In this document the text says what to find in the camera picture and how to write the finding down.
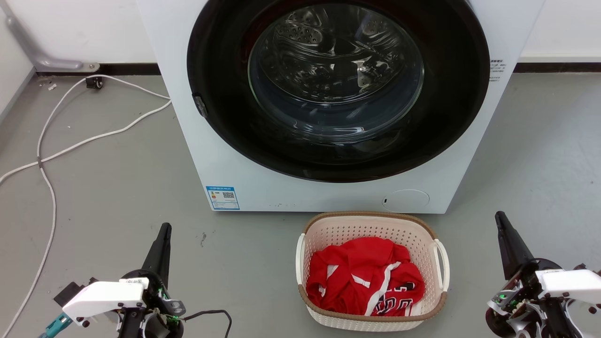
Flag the round white filter cover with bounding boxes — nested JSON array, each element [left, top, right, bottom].
[[381, 189, 430, 213]]

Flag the steel washer drum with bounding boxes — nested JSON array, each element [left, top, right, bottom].
[[248, 4, 425, 145]]

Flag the grey drain pipe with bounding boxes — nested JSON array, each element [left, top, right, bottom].
[[4, 13, 100, 73]]

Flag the white power cable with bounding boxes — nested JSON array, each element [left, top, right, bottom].
[[0, 100, 173, 184], [0, 74, 171, 338]]

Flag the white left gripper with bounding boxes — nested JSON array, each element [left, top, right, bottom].
[[53, 223, 186, 338]]

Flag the blue energy label sticker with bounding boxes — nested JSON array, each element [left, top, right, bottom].
[[206, 186, 240, 211]]

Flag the white perforated laundry basket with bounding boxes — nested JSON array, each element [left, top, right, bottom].
[[295, 211, 450, 332]]

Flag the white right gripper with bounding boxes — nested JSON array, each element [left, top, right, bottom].
[[485, 211, 601, 338]]

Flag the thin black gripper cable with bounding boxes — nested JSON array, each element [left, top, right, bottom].
[[182, 309, 233, 338]]

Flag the white front-load washing machine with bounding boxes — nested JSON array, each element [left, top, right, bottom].
[[135, 0, 547, 215]]

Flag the red basketball jersey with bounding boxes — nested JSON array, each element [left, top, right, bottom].
[[306, 237, 426, 316]]

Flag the black round washer door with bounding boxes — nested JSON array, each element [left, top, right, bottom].
[[186, 0, 491, 183]]

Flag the teal cable connector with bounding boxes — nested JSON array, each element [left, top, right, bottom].
[[39, 313, 74, 338]]

